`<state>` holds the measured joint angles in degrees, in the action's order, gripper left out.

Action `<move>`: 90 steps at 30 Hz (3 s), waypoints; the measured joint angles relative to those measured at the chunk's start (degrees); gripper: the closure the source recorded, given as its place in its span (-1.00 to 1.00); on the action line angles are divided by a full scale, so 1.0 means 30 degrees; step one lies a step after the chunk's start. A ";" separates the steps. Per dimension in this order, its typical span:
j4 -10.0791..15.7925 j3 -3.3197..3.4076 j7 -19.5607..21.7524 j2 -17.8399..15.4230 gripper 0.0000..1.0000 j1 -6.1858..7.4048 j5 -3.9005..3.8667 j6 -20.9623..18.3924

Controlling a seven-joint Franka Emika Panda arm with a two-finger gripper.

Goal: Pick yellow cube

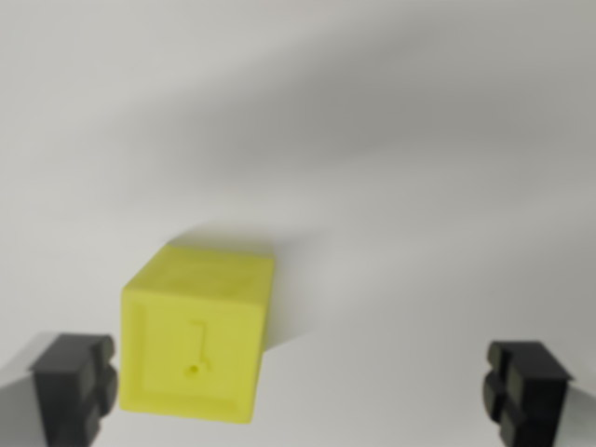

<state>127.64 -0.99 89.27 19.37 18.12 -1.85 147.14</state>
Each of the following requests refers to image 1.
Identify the yellow cube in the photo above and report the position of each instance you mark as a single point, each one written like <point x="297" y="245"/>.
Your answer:
<point x="195" y="335"/>

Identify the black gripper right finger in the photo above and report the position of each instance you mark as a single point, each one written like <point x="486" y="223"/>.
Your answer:
<point x="531" y="396"/>

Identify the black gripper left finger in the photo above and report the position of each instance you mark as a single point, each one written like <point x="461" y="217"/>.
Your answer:
<point x="70" y="391"/>

